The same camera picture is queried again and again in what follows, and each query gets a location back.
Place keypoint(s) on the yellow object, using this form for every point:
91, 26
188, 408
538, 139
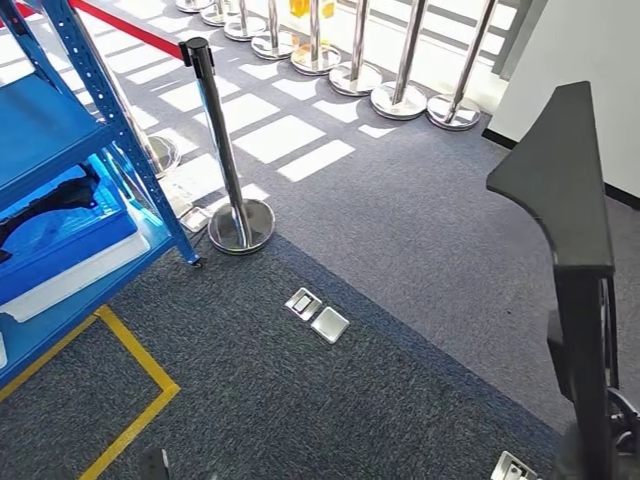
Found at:
300, 8

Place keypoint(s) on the black plastic bracket part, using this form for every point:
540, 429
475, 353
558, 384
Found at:
560, 172

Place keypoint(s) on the yellow floor tape square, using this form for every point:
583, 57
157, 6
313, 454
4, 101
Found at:
145, 359

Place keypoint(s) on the red barrier belt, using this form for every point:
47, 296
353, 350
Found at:
125, 26

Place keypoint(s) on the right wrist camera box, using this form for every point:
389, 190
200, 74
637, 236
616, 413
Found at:
510, 469

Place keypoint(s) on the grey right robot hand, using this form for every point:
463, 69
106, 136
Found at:
627, 444

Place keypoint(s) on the black curved car part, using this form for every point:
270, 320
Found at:
50, 199

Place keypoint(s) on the open steel floor socket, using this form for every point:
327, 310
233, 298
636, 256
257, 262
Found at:
295, 298

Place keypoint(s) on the blue metal shelf rack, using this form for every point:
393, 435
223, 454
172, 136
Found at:
40, 126

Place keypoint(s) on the closed steel floor socket cover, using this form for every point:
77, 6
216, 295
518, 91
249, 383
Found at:
330, 324

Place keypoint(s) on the large blue plastic bin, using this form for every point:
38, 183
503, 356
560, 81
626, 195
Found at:
65, 252

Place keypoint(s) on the black-topped chrome belt stanchion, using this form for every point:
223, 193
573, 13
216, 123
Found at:
240, 228

